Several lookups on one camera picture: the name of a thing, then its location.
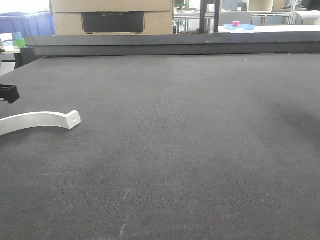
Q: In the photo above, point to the light blue cube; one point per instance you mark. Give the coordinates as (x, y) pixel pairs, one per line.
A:
(17, 36)

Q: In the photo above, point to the white curved PVC pipe piece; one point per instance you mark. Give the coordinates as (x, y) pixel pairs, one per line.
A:
(39, 119)

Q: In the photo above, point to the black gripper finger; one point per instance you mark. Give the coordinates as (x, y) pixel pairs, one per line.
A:
(9, 93)

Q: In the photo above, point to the black vertical post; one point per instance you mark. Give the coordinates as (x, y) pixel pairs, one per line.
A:
(203, 11)

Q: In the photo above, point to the cardboard box with black print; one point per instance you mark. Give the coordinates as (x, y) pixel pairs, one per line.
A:
(112, 17)

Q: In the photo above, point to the dark raised table edge board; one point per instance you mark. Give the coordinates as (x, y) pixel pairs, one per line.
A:
(175, 45)

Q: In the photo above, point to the red cube on tray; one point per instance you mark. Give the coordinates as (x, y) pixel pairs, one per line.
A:
(235, 23)

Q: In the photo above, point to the blue tray on far table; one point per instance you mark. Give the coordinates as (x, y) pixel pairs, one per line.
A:
(247, 27)

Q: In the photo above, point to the blue plastic crate left background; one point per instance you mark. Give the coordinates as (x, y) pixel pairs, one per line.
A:
(40, 23)

